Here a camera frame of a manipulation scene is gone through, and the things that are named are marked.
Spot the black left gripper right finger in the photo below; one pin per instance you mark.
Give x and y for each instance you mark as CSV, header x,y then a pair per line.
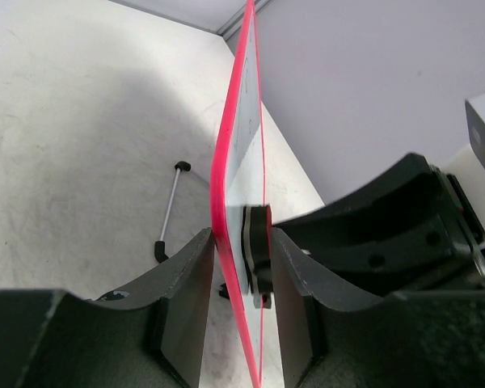
x,y
333,334

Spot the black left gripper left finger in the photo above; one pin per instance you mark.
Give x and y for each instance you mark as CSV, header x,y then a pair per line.
x,y
149,332

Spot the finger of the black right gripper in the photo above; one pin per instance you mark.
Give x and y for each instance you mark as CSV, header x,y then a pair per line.
x,y
411,228

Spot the pink framed whiteboard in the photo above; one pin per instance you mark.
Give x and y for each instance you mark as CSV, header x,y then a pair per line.
x,y
238,179

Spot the whiteboard wire stand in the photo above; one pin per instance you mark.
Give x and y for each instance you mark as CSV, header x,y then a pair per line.
x,y
160,245

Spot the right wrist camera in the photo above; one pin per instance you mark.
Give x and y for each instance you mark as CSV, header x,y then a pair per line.
x,y
469,164

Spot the right aluminium frame post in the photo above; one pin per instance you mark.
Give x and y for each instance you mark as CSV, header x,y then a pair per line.
x,y
234,24

